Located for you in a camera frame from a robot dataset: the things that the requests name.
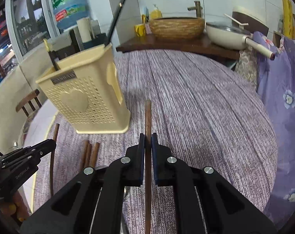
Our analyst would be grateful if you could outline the cream perforated utensil holder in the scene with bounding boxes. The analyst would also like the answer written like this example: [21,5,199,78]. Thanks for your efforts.
[36,44,130,134]

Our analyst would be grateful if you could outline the yellow package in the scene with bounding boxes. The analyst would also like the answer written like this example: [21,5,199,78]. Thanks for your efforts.
[282,0,293,39]

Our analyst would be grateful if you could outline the purple floral cloth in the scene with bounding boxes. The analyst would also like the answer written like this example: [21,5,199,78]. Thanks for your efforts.
[253,32,295,229]

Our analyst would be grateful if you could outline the blue water jug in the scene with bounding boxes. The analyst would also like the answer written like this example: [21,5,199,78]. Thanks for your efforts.
[51,0,89,30]

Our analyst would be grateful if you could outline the dark wooden counter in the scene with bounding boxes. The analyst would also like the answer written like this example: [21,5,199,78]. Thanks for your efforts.
[116,34,239,60]

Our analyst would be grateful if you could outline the white water dispenser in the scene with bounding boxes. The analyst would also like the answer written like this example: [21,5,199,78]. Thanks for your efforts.
[49,32,76,60]

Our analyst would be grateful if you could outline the cream frying pan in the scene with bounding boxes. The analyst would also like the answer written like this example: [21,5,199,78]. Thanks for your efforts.
[205,22,275,60]

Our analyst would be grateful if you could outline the white ladle on pan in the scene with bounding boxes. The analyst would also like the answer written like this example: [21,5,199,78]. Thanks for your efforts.
[224,13,249,27]

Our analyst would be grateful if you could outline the wooden chair with cushion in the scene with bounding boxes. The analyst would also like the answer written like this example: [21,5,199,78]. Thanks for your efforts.
[15,89,42,138]

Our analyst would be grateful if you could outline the brown wooden chopstick on table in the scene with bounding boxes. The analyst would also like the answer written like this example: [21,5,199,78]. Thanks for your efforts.
[84,143,92,168]
[79,140,89,172]
[89,142,100,168]

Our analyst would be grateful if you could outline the window with frame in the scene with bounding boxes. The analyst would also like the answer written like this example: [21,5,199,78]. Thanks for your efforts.
[4,0,60,63]

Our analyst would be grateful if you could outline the yellow mug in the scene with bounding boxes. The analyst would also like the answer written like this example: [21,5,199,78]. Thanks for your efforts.
[134,23,146,37]

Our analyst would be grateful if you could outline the yellow soap bottle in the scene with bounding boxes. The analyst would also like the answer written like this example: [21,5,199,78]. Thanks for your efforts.
[150,4,162,20]

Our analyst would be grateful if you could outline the brown wooden chopstick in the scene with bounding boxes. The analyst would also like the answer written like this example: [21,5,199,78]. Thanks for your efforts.
[50,123,60,197]
[79,140,89,172]
[145,99,152,234]
[84,143,92,168]
[89,142,100,168]

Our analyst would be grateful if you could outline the black chopstick in holder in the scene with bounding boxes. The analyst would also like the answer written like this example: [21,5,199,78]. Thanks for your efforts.
[104,0,126,47]

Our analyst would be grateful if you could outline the left hand yellow nails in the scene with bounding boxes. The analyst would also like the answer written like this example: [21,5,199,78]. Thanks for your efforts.
[0,191,29,222]

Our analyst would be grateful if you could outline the paper towel roll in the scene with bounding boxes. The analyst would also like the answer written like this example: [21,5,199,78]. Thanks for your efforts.
[77,17,93,43]

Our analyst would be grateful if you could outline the woven brown basin sink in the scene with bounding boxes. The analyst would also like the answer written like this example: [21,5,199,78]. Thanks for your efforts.
[149,17,205,40]

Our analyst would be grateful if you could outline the brass faucet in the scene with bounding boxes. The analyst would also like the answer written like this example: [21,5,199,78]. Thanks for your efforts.
[187,1,202,18]

